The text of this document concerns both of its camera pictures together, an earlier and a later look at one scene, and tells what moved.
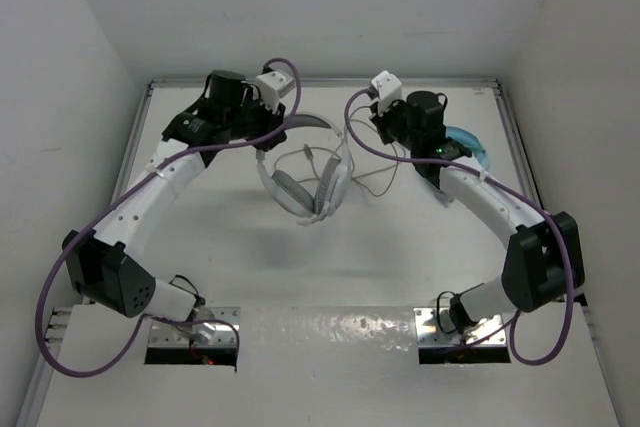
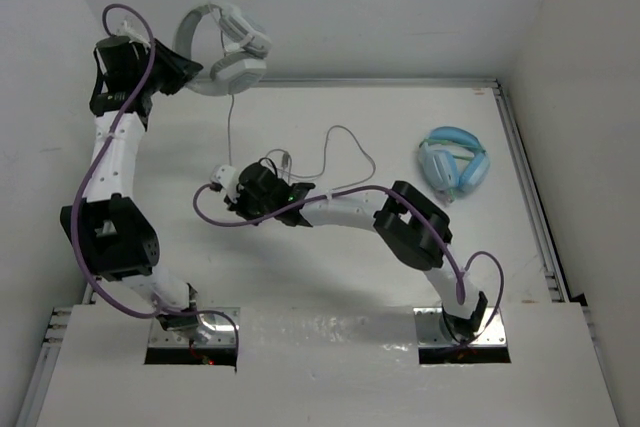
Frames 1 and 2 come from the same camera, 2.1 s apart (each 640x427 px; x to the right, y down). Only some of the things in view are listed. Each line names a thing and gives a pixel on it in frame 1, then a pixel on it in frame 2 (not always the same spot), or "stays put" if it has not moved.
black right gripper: [381, 120] → [239, 204]
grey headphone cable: [355, 177] → [368, 177]
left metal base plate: [175, 335] stays put
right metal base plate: [429, 333] stays put
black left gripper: [267, 117] → [180, 70]
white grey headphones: [292, 195] → [241, 68]
